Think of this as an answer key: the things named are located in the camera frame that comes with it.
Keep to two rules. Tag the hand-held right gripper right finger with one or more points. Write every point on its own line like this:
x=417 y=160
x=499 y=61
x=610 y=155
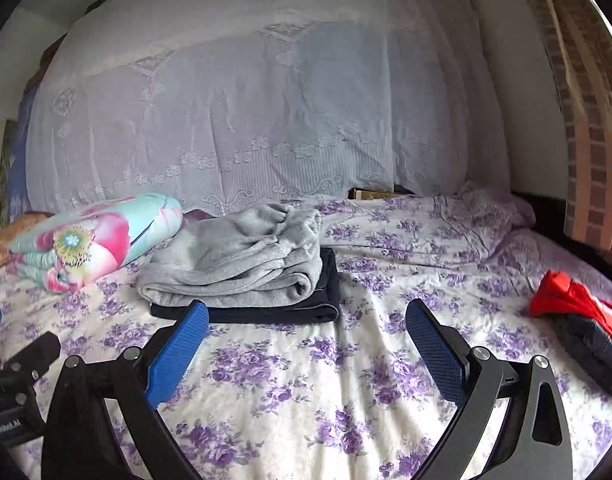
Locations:
x=436 y=352

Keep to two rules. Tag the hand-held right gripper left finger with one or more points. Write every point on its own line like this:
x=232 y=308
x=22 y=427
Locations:
x=178 y=355

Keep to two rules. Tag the grey fleece sweater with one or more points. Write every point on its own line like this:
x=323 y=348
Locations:
x=236 y=265

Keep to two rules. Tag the dark navy folded pants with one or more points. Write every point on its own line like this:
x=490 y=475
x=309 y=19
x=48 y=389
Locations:
x=326 y=295

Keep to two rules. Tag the orange cloth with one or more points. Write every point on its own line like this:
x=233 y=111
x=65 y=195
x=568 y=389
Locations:
x=11 y=237

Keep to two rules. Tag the colourful floral folded blanket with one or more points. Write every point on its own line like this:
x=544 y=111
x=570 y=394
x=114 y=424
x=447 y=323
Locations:
x=96 y=242

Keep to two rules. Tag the purple floral bedsheet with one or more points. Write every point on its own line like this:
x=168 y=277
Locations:
x=311 y=390

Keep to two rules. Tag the purple cloth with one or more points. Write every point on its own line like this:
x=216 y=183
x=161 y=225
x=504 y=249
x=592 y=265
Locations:
x=196 y=217

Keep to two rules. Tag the red garment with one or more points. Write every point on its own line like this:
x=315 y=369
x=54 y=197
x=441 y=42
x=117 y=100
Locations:
x=571 y=297

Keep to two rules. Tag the dark blue jeans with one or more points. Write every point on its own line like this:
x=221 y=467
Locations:
x=593 y=347

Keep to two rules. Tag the blue pillow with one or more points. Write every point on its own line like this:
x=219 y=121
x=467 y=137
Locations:
x=21 y=150

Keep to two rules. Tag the small wooden box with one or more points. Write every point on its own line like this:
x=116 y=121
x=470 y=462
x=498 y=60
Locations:
x=371 y=193

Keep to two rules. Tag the white lace bedding cover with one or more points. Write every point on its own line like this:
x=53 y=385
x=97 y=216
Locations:
x=246 y=110

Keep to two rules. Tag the brown checked curtain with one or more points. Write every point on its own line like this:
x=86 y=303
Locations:
x=586 y=110

